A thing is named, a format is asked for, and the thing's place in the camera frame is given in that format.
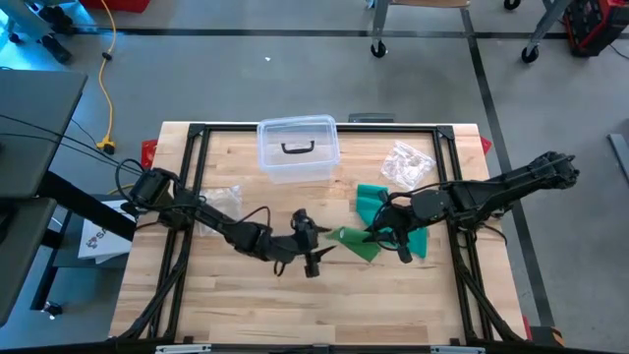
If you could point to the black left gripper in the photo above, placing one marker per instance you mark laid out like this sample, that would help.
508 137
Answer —
300 246

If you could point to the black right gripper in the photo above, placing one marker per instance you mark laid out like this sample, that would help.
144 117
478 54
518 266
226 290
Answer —
405 216

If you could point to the dark green elastic bandage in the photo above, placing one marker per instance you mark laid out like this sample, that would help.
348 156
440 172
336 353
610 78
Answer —
361 251

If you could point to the teal elastic bandage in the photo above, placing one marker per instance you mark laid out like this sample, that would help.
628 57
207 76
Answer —
366 206

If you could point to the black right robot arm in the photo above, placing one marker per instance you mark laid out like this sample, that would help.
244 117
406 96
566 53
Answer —
491 189

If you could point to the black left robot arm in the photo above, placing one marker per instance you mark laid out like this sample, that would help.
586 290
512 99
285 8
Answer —
216 218

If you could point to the crumpled clear plastic bag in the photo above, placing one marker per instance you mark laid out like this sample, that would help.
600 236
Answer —
405 164

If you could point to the clear plastic storage box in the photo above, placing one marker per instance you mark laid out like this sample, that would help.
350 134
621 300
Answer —
275 169

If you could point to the flat clear plastic bag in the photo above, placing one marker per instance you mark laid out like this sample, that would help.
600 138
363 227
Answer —
223 196

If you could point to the red tag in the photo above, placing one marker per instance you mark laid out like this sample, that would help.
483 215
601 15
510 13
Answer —
485 145
149 152

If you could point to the grey cart leg with caster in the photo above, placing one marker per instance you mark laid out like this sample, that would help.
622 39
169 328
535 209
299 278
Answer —
378 49
530 54

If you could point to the white printed cardboard sign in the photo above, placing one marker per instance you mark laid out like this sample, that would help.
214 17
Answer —
100 246

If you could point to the black desk support beam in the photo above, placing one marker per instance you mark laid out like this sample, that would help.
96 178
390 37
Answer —
74 197

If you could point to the grey metal bar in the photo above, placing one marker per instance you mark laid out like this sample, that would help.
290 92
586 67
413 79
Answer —
620 152

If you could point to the black caster wheel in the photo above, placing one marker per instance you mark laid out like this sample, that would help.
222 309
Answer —
511 4

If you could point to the small black caster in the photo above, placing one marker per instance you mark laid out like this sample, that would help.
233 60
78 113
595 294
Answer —
53 309

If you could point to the red and black crate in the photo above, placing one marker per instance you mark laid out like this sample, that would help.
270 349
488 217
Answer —
594 24

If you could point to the dark grey desk top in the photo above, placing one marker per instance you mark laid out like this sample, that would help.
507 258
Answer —
19 236
34 123

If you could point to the red plastic bin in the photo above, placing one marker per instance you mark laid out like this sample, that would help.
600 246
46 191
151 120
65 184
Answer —
118 5

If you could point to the black office chair base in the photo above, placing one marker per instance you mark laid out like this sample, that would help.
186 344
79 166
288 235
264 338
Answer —
58 46

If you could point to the grey metal bracket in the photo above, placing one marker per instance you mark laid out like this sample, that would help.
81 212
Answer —
371 118

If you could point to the silver edge bracket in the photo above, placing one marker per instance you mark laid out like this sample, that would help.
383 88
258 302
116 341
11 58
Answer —
457 350
182 349

